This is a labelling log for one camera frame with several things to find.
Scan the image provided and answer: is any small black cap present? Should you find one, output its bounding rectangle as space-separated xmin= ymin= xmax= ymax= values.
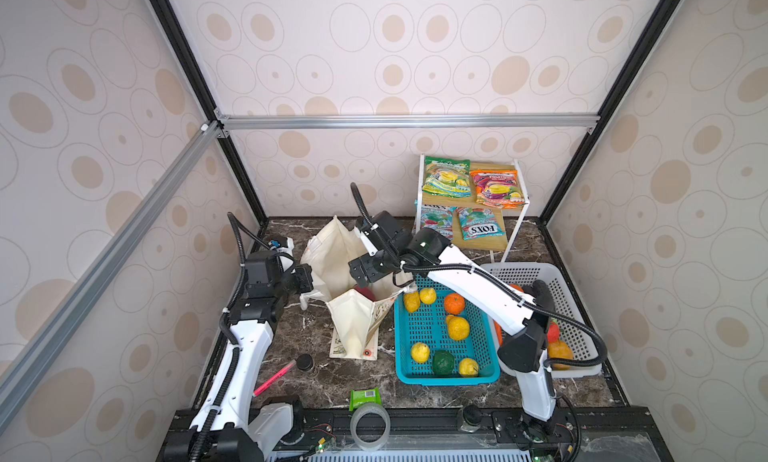
xmin=295 ymin=353 xmax=314 ymax=372

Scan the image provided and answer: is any orange pink snack bag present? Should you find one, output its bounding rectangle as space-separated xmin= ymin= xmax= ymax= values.
xmin=470 ymin=169 xmax=525 ymax=209

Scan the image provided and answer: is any pink marker pen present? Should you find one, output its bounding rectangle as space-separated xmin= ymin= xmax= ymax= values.
xmin=253 ymin=360 xmax=296 ymax=397

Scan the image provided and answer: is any white plastic basket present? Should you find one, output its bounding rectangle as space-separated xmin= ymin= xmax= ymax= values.
xmin=469 ymin=262 xmax=598 ymax=383

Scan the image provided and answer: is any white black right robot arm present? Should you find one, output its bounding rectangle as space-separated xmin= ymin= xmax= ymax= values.
xmin=349 ymin=182 xmax=607 ymax=443

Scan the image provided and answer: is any green tape dispenser box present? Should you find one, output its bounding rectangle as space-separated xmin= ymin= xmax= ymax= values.
xmin=349 ymin=388 xmax=382 ymax=412

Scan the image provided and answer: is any red teal snack bag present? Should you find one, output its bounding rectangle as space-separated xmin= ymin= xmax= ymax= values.
xmin=420 ymin=204 xmax=454 ymax=240

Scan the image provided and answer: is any pink dragon fruit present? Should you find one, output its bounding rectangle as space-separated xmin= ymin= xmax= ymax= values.
xmin=354 ymin=286 xmax=377 ymax=302

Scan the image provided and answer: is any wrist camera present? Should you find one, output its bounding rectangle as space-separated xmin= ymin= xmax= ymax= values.
xmin=268 ymin=236 xmax=295 ymax=272
xmin=353 ymin=227 xmax=379 ymax=257

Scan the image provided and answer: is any green Fox's candy bag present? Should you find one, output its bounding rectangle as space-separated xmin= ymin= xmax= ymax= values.
xmin=456 ymin=207 xmax=505 ymax=241

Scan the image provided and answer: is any small yellow lemon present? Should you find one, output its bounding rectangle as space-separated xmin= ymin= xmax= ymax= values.
xmin=419 ymin=287 xmax=437 ymax=305

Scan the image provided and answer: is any green yellow snack bag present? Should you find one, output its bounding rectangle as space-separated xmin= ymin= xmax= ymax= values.
xmin=422 ymin=156 xmax=472 ymax=198

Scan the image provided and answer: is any black knob on rail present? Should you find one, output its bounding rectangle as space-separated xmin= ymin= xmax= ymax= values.
xmin=457 ymin=404 xmax=483 ymax=433

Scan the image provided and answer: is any teal plastic basket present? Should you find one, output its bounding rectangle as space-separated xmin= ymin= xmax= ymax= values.
xmin=394 ymin=275 xmax=491 ymax=386

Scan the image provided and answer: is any orange tangerine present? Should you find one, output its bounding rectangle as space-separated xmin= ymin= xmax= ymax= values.
xmin=443 ymin=293 xmax=466 ymax=316

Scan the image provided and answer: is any red tomato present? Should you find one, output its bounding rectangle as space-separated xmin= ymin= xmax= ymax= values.
xmin=547 ymin=321 xmax=561 ymax=345

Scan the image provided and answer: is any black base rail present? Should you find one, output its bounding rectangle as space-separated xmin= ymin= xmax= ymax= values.
xmin=157 ymin=398 xmax=672 ymax=461

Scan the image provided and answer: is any yellow fruit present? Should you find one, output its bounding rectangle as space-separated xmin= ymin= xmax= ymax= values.
xmin=410 ymin=342 xmax=430 ymax=364
xmin=459 ymin=358 xmax=479 ymax=377

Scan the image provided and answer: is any white wooden two-tier shelf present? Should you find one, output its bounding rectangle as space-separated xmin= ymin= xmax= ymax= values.
xmin=415 ymin=155 xmax=531 ymax=262

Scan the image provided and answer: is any cream canvas grocery bag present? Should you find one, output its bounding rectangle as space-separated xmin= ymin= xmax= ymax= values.
xmin=299 ymin=218 xmax=404 ymax=360

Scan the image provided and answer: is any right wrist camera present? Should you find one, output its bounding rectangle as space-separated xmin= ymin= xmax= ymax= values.
xmin=353 ymin=227 xmax=379 ymax=257

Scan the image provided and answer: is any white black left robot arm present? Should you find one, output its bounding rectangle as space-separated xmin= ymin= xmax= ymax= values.
xmin=158 ymin=212 xmax=314 ymax=461

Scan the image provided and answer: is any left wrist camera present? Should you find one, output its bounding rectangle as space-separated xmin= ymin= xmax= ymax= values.
xmin=268 ymin=236 xmax=295 ymax=272

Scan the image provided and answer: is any clear tape roll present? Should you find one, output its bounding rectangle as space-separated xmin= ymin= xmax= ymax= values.
xmin=349 ymin=402 xmax=392 ymax=452

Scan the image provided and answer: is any yellow potato-like vegetable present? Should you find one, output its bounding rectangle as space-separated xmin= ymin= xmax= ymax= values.
xmin=547 ymin=340 xmax=574 ymax=360

